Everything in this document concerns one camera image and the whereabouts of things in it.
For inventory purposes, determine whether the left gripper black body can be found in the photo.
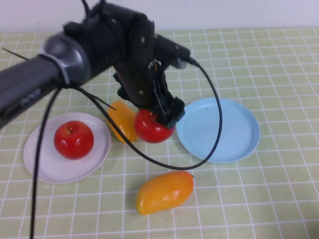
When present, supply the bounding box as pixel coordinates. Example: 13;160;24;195
117;59;175;112

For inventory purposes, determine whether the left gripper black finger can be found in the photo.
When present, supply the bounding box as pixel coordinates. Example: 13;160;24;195
113;72;133;101
154;96;186;129

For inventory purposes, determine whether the small yellow-orange mango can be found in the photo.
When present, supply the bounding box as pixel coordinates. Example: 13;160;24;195
106;99;139;144

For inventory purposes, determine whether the red apple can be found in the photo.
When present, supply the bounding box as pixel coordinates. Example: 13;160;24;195
134;109;175;144
53;120;95;160

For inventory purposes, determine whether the large orange mango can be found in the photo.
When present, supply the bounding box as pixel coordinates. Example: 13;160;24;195
135;170;194;216

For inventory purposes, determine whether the light blue round plate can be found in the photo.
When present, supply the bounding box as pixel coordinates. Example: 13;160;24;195
175;97;261;164

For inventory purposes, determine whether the white round plate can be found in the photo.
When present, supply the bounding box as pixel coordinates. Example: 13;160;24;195
23;112;112;184

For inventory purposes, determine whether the green white-grid tablecloth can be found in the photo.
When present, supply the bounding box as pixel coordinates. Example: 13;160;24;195
0;27;319;239

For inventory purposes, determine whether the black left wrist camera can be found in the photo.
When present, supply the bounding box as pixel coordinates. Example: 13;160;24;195
154;34;191;69

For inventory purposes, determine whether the black camera cable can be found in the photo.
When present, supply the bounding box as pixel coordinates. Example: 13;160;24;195
29;56;223;239

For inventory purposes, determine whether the white cable tie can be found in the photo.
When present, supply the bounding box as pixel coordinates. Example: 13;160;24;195
39;53;71;86

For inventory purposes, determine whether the black looped wrist cable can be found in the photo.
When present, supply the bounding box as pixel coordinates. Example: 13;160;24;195
81;0;105;18

